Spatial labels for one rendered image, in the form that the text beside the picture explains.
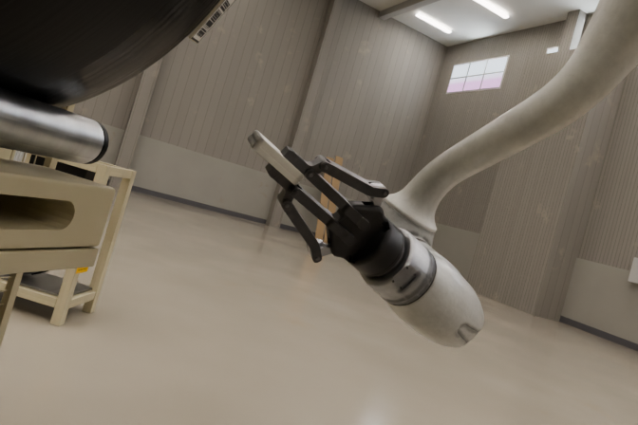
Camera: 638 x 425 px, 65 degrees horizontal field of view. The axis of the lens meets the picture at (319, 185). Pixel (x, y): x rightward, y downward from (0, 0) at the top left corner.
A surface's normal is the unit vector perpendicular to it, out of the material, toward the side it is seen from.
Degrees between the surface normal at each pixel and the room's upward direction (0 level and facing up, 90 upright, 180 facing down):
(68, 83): 143
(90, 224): 90
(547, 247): 90
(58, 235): 90
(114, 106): 90
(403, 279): 110
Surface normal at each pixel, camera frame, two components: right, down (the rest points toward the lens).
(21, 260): 0.94, 0.26
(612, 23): -0.69, -0.08
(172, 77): 0.44, 0.10
